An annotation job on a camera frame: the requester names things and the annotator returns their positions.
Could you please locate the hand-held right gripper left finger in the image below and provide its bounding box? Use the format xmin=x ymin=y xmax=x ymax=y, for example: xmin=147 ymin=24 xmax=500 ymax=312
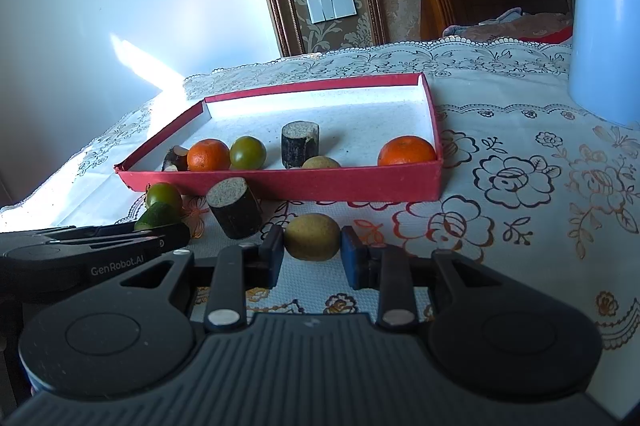
xmin=112 ymin=225 xmax=286 ymax=333

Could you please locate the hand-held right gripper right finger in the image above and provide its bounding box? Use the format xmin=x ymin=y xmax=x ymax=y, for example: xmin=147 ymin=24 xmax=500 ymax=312
xmin=340 ymin=226 xmax=521 ymax=330

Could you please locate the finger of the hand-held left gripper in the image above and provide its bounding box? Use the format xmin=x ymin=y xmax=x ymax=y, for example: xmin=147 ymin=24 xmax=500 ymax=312
xmin=35 ymin=225 xmax=153 ymax=241
xmin=102 ymin=223 xmax=191 ymax=253

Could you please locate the green lime half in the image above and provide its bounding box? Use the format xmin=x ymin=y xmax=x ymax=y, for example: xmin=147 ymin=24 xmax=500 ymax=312
xmin=133 ymin=202 xmax=187 ymax=231

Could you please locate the brown kiwi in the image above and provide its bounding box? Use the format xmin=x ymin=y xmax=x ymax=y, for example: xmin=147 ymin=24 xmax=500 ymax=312
xmin=284 ymin=213 xmax=342 ymax=262
xmin=301 ymin=156 xmax=342 ymax=170

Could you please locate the small dark sugarcane piece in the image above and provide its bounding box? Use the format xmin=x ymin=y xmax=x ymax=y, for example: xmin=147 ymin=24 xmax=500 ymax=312
xmin=161 ymin=146 xmax=191 ymax=173

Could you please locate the green mandarin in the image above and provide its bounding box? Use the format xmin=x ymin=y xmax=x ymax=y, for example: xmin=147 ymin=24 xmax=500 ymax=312
xmin=229 ymin=136 xmax=267 ymax=171
xmin=145 ymin=182 xmax=184 ymax=217

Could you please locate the orange mandarin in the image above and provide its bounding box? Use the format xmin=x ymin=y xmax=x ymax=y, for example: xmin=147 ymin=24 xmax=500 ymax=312
xmin=377 ymin=136 xmax=437 ymax=167
xmin=187 ymin=139 xmax=231 ymax=172

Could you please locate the red cardboard box tray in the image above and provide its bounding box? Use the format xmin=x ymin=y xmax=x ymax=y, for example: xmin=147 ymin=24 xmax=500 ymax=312
xmin=114 ymin=72 xmax=445 ymax=205

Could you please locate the light blue cloth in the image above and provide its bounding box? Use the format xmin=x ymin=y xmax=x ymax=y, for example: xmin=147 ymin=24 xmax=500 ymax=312
xmin=480 ymin=8 xmax=523 ymax=26

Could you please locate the pink blanket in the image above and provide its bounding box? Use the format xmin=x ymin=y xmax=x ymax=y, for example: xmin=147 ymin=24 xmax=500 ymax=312
xmin=442 ymin=13 xmax=573 ymax=42

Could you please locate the red cloth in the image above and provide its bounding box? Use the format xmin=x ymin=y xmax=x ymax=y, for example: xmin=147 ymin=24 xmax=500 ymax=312
xmin=520 ymin=28 xmax=573 ymax=44

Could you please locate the white electric kettle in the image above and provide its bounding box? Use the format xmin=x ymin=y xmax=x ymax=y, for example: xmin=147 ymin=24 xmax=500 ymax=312
xmin=560 ymin=0 xmax=640 ymax=129

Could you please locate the white wall light switch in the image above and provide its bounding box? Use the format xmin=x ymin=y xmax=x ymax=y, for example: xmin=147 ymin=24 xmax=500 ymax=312
xmin=306 ymin=0 xmax=358 ymax=24

